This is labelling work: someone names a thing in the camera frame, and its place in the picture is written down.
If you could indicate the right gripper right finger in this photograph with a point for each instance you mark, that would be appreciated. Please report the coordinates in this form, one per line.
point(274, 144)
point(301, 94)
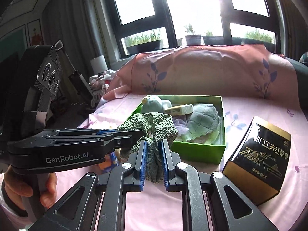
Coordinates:
point(209, 201)

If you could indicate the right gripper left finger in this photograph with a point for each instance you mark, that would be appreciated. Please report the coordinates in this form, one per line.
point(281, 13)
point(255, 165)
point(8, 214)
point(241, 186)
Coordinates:
point(97, 202)

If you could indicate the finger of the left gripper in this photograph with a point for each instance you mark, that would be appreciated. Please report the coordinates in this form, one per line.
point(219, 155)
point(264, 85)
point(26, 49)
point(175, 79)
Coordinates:
point(124, 139)
point(77, 132)

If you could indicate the dark green knit cloth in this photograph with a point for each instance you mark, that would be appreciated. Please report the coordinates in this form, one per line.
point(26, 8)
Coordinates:
point(156, 126)

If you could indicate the blue plush sheep toy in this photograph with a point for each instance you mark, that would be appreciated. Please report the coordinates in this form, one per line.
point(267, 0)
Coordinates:
point(152, 103)

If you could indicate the lilac mesh bath puff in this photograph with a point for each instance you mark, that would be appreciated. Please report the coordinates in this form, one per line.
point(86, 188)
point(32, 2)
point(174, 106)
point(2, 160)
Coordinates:
point(180, 123)

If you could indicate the grey knit cloth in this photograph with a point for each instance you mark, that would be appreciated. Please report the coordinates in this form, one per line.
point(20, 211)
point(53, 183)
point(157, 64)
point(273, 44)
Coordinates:
point(203, 120)

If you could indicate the cream tree print pack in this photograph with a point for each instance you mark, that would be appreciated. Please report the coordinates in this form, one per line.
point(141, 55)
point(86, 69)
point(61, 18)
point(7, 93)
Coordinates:
point(180, 110)

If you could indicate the cream yellow knit towel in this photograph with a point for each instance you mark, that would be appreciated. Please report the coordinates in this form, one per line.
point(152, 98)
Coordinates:
point(205, 139)

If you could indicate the left hand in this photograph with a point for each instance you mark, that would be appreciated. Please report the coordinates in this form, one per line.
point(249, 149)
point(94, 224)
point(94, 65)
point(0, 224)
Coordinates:
point(17, 188)

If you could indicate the orange blue tissue box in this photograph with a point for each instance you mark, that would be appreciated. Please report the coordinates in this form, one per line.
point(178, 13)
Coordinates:
point(112, 160)

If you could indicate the pile of white clothes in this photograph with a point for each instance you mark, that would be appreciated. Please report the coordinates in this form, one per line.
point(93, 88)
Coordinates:
point(99, 84)

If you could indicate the green open box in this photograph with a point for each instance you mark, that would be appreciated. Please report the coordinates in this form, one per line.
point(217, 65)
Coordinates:
point(204, 153)

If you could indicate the white paper roll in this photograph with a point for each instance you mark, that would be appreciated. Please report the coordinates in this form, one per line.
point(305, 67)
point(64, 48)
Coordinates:
point(99, 64)

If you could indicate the black gold tea tin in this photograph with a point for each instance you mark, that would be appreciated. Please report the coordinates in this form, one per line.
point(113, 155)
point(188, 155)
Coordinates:
point(258, 165)

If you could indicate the pink bed sheet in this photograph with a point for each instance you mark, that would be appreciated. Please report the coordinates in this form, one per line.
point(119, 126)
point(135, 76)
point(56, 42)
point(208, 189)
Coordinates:
point(156, 209)

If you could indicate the black white stick tool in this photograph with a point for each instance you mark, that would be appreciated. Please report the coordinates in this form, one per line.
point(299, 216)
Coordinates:
point(77, 78)

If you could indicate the black planter box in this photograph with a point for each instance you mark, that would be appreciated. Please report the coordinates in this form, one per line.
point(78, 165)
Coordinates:
point(145, 47)

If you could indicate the small potted plant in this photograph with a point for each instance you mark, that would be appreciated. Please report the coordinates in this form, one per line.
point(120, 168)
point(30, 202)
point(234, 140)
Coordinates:
point(191, 37)

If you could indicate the pink leaf print pillow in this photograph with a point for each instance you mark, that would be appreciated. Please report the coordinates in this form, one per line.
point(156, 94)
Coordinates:
point(246, 71)

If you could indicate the framed wall picture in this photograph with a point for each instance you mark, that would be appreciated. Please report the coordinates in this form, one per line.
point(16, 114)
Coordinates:
point(35, 33)

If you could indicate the black window frame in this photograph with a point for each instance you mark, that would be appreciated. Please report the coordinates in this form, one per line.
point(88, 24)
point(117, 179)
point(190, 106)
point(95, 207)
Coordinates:
point(219, 22)

